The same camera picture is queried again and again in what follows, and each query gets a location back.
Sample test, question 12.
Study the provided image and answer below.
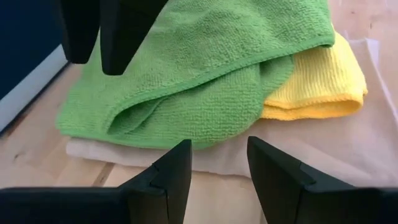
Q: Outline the green microfibre towel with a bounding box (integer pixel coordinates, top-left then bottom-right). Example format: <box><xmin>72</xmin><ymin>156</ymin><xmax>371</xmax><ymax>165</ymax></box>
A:
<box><xmin>55</xmin><ymin>0</ymin><xmax>336</xmax><ymax>151</ymax></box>

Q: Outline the yellow microfibre towel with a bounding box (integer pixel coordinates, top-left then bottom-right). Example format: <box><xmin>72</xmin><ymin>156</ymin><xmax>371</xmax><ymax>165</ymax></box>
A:
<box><xmin>260</xmin><ymin>30</ymin><xmax>369</xmax><ymax>121</ymax></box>

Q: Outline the pale pink towel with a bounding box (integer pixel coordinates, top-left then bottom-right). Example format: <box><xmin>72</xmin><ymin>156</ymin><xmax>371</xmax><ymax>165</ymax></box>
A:
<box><xmin>65</xmin><ymin>37</ymin><xmax>398</xmax><ymax>188</ymax></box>

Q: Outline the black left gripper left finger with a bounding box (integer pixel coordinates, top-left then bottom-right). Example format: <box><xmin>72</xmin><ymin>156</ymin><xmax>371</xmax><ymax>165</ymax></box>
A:
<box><xmin>0</xmin><ymin>139</ymin><xmax>193</xmax><ymax>224</ymax></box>

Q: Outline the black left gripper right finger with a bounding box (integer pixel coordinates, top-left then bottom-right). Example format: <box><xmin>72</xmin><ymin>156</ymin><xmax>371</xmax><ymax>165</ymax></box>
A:
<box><xmin>247</xmin><ymin>136</ymin><xmax>398</xmax><ymax>224</ymax></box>

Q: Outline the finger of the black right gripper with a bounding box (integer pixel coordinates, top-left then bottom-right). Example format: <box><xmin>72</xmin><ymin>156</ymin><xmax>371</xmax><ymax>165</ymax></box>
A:
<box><xmin>99</xmin><ymin>0</ymin><xmax>169</xmax><ymax>77</ymax></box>
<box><xmin>58</xmin><ymin>0</ymin><xmax>101</xmax><ymax>65</ymax></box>

